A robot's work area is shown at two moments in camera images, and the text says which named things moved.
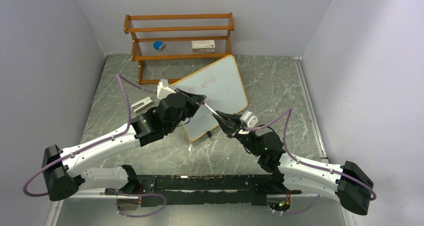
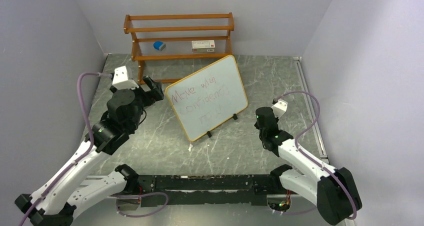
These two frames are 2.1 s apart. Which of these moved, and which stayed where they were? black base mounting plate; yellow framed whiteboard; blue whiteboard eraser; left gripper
Moved: left gripper
Stayed: blue whiteboard eraser; yellow framed whiteboard; black base mounting plate
